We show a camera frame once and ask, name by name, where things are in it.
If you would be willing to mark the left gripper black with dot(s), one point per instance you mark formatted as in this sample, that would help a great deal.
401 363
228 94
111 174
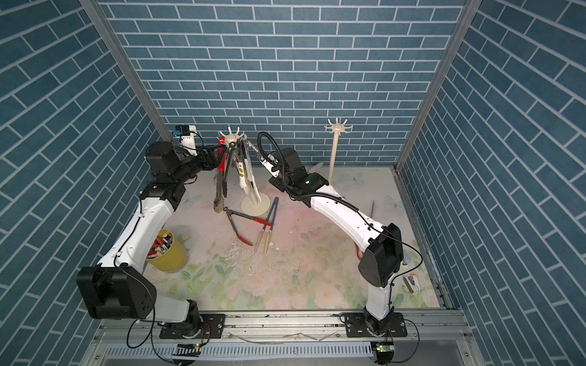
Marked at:
212 162

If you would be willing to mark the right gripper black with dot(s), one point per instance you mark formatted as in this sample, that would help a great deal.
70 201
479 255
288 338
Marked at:
276 183

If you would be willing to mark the blue wooden tip tongs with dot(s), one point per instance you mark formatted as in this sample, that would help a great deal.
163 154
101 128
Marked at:
264 238

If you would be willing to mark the red ring steel tongs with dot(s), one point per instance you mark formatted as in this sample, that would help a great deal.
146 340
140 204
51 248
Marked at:
221 180

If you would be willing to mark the black silicone tongs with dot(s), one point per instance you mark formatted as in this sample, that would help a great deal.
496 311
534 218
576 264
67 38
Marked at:
233 150

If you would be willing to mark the plain steel scalloped tongs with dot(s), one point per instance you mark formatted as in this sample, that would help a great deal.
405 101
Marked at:
255 148

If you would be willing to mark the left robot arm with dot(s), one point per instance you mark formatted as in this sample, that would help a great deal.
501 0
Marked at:
115 288

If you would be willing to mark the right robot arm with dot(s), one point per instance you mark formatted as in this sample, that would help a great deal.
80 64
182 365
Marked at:
381 246

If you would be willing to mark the cream utensil rack left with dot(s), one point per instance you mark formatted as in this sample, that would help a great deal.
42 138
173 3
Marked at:
247 208

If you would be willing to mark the cream utensil rack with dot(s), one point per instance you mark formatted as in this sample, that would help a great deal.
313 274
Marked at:
337 128
247 208

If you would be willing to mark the red tip grey tongs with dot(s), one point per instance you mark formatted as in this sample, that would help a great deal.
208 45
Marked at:
242 223

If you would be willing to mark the cream utensil rack right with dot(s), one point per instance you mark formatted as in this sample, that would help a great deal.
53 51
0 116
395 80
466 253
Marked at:
337 128

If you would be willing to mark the yellow bowl with items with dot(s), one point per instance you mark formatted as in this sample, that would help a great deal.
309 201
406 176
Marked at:
167 254

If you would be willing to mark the small grey clip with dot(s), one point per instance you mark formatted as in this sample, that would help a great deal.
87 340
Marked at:
411 284

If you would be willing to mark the aluminium corner post right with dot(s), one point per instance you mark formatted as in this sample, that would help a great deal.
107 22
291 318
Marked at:
453 45

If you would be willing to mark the aluminium corner post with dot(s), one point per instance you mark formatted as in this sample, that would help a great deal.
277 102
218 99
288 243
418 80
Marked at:
106 32
453 45

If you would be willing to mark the aluminium corner post left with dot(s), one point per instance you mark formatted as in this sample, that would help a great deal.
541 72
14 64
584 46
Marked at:
106 32

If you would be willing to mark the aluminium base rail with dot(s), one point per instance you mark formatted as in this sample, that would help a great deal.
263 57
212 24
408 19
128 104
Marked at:
312 337

